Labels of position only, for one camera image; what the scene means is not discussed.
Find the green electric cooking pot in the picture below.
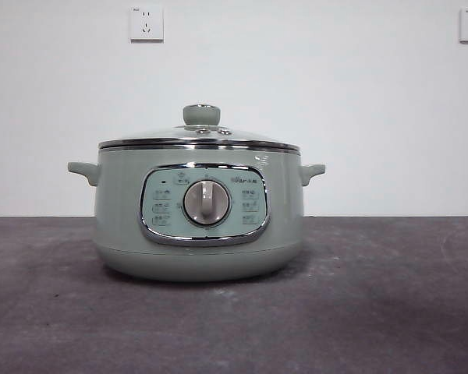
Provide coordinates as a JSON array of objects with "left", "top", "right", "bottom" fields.
[{"left": 66, "top": 149, "right": 327, "bottom": 282}]

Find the glass lid with green knob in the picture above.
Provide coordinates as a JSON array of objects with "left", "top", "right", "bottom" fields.
[{"left": 98, "top": 103, "right": 300, "bottom": 151}]

